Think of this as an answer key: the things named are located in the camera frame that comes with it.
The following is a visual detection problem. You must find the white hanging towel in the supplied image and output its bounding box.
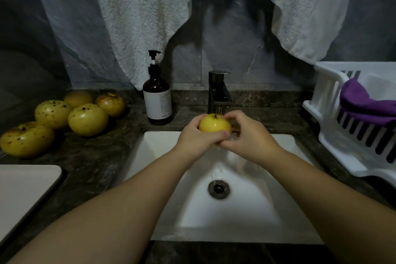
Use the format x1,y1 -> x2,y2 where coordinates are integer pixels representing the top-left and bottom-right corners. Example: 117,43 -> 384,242
80,0 -> 358,90

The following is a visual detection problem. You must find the white sink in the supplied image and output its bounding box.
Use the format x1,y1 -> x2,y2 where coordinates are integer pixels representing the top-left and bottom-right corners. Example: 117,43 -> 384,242
120,131 -> 325,245

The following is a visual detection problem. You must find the dark soap pump bottle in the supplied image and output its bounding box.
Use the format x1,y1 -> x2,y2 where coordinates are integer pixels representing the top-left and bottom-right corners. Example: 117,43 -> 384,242
142,49 -> 173,126

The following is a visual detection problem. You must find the person's right forearm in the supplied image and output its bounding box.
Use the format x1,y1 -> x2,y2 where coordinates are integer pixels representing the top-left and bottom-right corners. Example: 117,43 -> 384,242
269,149 -> 396,264

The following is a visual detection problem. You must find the person's right hand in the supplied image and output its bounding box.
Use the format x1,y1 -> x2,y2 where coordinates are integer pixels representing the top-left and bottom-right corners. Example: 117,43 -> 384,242
218,110 -> 287,169

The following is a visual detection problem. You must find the white plastic basket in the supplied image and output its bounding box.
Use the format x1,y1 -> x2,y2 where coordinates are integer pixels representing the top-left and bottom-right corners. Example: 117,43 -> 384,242
302,61 -> 396,189

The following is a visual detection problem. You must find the spotted yellow apple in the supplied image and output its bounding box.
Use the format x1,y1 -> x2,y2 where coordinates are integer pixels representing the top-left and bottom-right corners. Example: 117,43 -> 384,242
198,113 -> 233,135

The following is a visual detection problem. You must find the group of yellow apples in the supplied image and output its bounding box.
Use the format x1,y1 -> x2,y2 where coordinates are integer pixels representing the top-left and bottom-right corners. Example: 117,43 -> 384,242
0,90 -> 127,159

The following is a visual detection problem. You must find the purple cloth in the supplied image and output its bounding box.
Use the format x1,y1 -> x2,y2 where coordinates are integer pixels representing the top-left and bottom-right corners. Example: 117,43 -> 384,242
339,78 -> 396,127

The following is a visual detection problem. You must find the person's left hand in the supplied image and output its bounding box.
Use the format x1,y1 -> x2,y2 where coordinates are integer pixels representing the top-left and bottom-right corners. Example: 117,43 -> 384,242
173,114 -> 231,169

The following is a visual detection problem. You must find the person's left forearm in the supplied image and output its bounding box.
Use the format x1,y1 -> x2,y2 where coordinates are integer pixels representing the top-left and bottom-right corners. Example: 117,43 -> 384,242
6,149 -> 189,264

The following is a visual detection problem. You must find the black faucet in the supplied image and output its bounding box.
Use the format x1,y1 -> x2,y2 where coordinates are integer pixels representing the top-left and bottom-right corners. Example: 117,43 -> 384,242
208,70 -> 233,116

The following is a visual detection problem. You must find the metal sink drain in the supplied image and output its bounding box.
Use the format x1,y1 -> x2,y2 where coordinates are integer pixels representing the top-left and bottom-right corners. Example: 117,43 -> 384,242
208,179 -> 231,200

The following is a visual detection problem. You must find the beige plastic tray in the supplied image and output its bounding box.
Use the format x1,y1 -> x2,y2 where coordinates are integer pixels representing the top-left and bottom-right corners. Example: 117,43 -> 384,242
0,164 -> 63,246

